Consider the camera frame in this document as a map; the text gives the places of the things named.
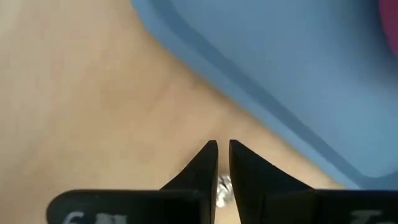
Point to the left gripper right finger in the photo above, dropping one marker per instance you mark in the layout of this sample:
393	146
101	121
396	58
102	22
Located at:
252	180

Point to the pink plastic plate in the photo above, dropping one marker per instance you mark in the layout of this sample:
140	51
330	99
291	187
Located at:
392	18

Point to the blue plastic tray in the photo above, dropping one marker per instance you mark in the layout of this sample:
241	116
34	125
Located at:
295	62

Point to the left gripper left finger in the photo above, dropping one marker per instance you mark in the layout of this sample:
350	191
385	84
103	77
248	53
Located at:
208	174

